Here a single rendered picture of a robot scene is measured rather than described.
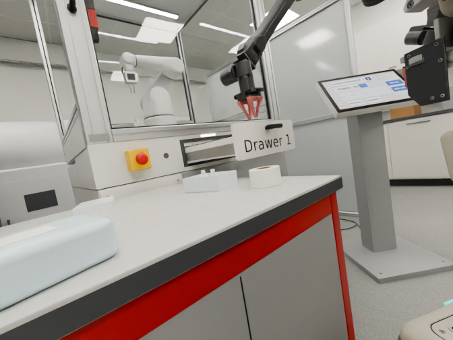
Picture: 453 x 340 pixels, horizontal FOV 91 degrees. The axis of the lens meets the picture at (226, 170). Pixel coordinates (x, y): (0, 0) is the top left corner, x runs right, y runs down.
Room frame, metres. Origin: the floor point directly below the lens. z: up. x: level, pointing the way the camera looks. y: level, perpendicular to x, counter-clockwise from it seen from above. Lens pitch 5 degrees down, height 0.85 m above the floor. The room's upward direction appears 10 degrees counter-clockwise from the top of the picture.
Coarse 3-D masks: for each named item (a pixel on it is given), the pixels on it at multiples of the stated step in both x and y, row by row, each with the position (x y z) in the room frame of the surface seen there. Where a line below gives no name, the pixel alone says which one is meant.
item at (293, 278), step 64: (192, 192) 0.58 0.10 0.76; (256, 192) 0.44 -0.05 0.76; (320, 192) 0.42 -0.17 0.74; (128, 256) 0.23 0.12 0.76; (192, 256) 0.24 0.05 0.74; (256, 256) 0.31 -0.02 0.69; (320, 256) 0.42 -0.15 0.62; (0, 320) 0.15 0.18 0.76; (64, 320) 0.16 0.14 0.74; (128, 320) 0.20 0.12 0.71; (192, 320) 0.24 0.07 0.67; (256, 320) 0.30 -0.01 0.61; (320, 320) 0.40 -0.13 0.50
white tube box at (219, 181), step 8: (192, 176) 0.63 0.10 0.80; (200, 176) 0.59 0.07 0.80; (208, 176) 0.57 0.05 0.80; (216, 176) 0.53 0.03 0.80; (224, 176) 0.55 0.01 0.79; (232, 176) 0.58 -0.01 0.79; (184, 184) 0.60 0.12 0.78; (192, 184) 0.58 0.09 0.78; (200, 184) 0.56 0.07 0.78; (208, 184) 0.55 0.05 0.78; (216, 184) 0.53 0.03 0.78; (224, 184) 0.55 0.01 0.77; (232, 184) 0.57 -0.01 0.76
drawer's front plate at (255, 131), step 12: (276, 120) 0.78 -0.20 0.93; (288, 120) 0.82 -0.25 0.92; (240, 132) 0.66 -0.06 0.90; (252, 132) 0.70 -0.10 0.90; (264, 132) 0.73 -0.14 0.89; (276, 132) 0.77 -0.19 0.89; (288, 132) 0.81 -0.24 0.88; (240, 144) 0.66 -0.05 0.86; (252, 144) 0.69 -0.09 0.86; (264, 144) 0.73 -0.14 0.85; (276, 144) 0.77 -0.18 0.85; (288, 144) 0.81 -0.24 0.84; (240, 156) 0.66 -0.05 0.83; (252, 156) 0.69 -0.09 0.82
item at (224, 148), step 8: (232, 136) 0.70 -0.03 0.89; (200, 144) 0.84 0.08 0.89; (208, 144) 0.80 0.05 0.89; (216, 144) 0.76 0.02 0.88; (224, 144) 0.73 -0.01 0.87; (232, 144) 0.70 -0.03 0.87; (192, 152) 0.88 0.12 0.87; (200, 152) 0.84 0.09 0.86; (208, 152) 0.80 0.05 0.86; (216, 152) 0.76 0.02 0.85; (224, 152) 0.73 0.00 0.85; (232, 152) 0.70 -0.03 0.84; (192, 160) 0.89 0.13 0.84; (200, 160) 0.85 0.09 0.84
